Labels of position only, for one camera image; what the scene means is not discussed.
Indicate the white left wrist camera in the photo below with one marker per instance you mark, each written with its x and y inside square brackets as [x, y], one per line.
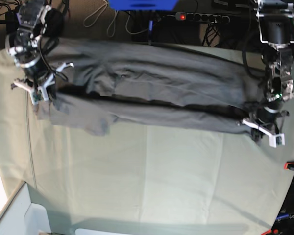
[277, 140]

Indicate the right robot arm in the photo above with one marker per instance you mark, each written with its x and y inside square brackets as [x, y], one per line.
[37, 34]

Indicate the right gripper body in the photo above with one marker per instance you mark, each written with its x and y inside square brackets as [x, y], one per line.
[43, 82]

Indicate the red clamp bottom right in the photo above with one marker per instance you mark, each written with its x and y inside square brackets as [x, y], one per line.
[273, 231]

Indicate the blue box top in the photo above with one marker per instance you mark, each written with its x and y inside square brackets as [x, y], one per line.
[143, 4]

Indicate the black power strip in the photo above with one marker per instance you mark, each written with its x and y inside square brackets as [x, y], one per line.
[202, 18]

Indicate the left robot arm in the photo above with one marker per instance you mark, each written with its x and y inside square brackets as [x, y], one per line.
[275, 20]

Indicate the white bin corner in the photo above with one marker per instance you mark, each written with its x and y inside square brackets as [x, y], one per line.
[20, 216]

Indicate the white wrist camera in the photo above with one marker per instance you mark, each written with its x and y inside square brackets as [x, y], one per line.
[277, 140]
[37, 96]

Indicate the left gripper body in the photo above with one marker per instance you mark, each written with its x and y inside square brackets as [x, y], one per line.
[265, 121]

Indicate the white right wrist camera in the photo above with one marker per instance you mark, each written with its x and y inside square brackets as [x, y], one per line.
[37, 96]

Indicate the grey t-shirt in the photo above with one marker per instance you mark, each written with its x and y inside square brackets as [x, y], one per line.
[114, 82]

